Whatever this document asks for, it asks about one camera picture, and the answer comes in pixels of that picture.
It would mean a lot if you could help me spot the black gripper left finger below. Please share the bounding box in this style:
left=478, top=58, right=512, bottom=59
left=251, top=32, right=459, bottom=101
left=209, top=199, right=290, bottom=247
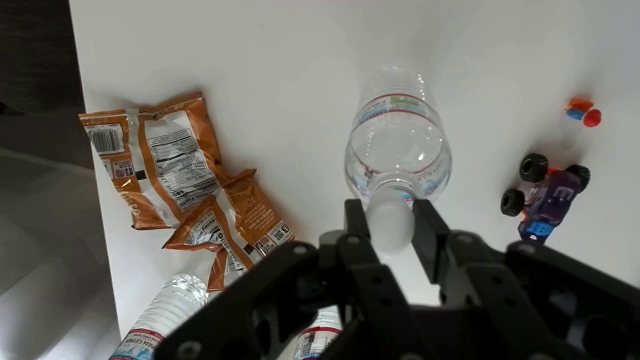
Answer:
left=157, top=198, right=429, bottom=360

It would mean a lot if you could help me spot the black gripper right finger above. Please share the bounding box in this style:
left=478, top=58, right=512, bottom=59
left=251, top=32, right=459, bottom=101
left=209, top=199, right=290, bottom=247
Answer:
left=410, top=198, right=640, bottom=360

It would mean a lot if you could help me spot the blue red toy car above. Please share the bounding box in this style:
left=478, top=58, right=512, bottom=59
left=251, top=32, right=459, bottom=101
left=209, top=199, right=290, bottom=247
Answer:
left=498, top=151, right=593, bottom=245

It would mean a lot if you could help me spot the orange snack bag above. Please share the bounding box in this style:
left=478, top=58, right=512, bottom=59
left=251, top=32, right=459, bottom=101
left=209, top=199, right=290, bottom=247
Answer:
left=163, top=167, right=299, bottom=295
left=77, top=89, right=233, bottom=231

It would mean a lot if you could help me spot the small red orange toy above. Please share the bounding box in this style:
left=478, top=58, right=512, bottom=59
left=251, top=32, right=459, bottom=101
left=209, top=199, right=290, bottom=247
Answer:
left=564, top=96, right=605, bottom=130

